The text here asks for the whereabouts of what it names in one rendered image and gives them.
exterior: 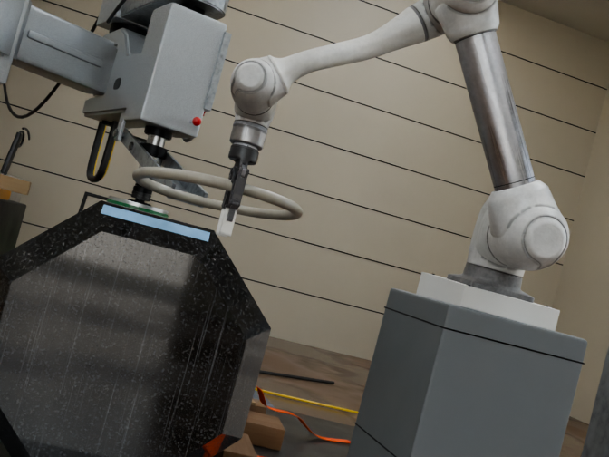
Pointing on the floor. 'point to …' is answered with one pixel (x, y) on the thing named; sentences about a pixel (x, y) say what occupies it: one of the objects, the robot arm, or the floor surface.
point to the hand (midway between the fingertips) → (226, 223)
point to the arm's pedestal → (465, 384)
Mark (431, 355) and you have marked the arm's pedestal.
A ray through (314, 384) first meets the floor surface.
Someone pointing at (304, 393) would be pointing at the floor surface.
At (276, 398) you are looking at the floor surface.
